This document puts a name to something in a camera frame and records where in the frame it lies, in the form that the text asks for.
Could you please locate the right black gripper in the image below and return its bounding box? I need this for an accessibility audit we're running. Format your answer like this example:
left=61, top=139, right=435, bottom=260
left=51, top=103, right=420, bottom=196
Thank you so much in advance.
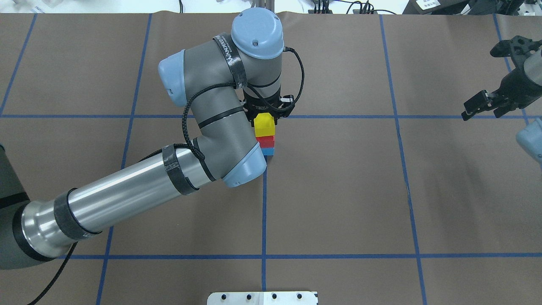
left=461, top=67, right=542, bottom=121

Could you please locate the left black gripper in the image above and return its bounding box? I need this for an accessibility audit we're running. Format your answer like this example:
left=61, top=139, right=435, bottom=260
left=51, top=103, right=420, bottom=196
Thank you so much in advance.
left=245, top=94, right=296, bottom=128

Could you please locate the yellow wooden block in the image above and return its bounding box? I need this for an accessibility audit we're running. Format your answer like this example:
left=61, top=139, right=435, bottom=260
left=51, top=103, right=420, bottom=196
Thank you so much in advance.
left=253, top=113, right=276, bottom=138

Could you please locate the red wooden block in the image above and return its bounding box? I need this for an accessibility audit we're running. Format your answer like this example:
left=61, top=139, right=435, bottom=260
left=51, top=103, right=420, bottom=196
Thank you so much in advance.
left=256, top=135, right=275, bottom=149

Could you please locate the blue wooden block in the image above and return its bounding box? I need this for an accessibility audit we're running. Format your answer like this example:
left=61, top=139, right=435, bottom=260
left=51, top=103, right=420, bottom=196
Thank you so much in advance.
left=260, top=147, right=275, bottom=156

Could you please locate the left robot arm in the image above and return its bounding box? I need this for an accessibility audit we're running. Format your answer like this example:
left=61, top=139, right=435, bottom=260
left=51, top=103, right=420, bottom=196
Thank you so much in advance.
left=1, top=7, right=296, bottom=270

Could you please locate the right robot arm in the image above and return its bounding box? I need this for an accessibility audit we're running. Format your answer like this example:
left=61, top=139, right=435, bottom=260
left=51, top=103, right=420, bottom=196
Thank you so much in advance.
left=461, top=50, right=541, bottom=164

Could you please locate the brown paper table cover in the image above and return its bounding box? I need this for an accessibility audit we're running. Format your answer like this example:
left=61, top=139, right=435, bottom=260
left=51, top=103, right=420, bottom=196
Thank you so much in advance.
left=1, top=12, right=541, bottom=305

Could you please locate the white mounting plate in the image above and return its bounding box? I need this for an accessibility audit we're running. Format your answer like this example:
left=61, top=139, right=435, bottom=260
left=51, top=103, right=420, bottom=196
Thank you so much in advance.
left=207, top=291, right=319, bottom=305

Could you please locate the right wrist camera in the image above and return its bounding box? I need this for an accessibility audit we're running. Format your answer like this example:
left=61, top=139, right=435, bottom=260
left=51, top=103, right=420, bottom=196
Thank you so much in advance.
left=489, top=36, right=542, bottom=60

